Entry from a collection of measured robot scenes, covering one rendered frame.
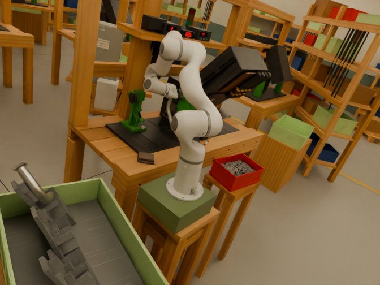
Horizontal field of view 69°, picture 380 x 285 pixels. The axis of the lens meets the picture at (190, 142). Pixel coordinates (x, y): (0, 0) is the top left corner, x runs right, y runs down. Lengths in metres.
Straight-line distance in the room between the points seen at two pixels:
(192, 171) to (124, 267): 0.49
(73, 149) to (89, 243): 0.94
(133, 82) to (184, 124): 0.96
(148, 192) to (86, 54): 0.90
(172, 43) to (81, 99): 0.77
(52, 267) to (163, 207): 0.62
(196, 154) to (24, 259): 0.76
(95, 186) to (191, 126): 0.54
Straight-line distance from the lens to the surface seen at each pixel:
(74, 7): 9.53
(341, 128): 4.41
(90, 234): 1.27
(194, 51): 1.40
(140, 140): 1.87
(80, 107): 1.91
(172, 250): 1.42
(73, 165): 2.12
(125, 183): 1.56
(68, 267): 1.03
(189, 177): 1.32
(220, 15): 12.46
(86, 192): 1.39
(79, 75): 1.82
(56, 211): 1.26
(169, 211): 1.29
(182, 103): 2.00
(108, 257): 1.20
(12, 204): 1.33
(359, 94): 4.33
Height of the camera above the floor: 1.78
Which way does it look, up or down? 26 degrees down
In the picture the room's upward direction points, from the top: 17 degrees clockwise
